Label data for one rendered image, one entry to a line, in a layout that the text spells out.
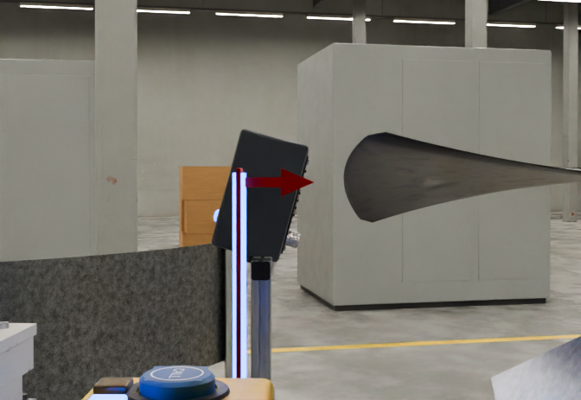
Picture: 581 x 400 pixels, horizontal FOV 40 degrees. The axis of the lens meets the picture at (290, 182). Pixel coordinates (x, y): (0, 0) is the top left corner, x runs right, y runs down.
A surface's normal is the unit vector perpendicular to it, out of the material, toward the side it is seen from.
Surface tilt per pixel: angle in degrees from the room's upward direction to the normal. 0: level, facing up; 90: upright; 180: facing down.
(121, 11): 90
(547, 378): 55
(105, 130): 90
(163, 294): 90
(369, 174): 162
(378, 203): 157
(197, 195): 90
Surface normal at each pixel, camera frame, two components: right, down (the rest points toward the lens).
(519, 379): -0.68, -0.56
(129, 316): 0.74, 0.01
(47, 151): 0.21, 0.01
